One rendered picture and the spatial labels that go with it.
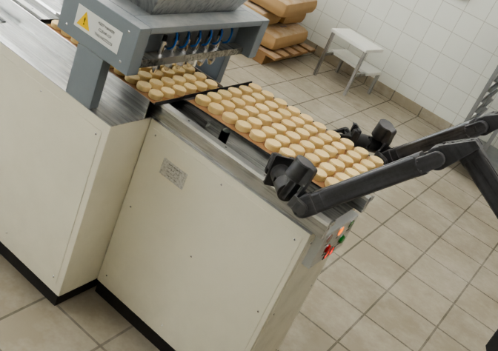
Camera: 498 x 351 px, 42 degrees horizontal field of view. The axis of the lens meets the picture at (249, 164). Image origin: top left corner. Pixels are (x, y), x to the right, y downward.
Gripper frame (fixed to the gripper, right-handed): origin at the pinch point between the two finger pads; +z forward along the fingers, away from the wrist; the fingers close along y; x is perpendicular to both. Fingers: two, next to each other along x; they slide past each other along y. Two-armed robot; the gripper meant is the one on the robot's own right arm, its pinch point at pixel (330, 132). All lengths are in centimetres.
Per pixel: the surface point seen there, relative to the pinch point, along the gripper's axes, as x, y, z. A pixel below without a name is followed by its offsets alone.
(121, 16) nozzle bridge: -2, 18, 78
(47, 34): -44, -10, 98
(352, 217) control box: 24.7, -16.1, -8.6
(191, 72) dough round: -40, -8, 44
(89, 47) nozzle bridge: -8, 4, 84
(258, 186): 22.9, -13.8, 25.6
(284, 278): 39, -35, 11
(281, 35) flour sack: -338, -75, -84
